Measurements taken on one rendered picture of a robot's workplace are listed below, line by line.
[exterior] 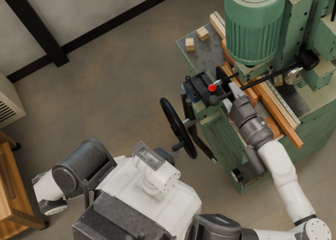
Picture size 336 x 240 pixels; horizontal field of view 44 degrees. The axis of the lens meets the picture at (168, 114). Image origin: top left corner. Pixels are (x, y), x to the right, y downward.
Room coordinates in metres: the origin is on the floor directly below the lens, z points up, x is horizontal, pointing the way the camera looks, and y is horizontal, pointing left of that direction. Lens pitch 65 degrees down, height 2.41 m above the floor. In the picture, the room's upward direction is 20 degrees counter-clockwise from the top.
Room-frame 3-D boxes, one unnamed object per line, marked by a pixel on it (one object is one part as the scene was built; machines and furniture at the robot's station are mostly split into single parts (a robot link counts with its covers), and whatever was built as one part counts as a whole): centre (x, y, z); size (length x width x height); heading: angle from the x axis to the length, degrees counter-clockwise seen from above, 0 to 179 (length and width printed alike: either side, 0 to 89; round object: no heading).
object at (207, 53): (0.72, -0.24, 0.87); 0.61 x 0.30 x 0.06; 9
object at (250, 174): (0.43, -0.26, 0.58); 0.12 x 0.08 x 0.08; 99
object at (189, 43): (0.95, -0.19, 0.92); 0.04 x 0.03 x 0.05; 161
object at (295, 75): (0.61, -0.50, 1.02); 0.12 x 0.03 x 0.12; 99
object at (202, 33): (0.98, -0.26, 0.92); 0.04 x 0.04 x 0.04; 12
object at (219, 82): (0.72, -0.22, 0.95); 0.09 x 0.07 x 0.09; 9
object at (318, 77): (0.59, -0.56, 1.02); 0.09 x 0.07 x 0.12; 9
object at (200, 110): (0.71, -0.16, 0.91); 0.15 x 0.14 x 0.09; 9
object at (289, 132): (0.64, -0.37, 0.92); 0.54 x 0.02 x 0.04; 9
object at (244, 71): (0.72, -0.37, 0.99); 0.14 x 0.07 x 0.09; 99
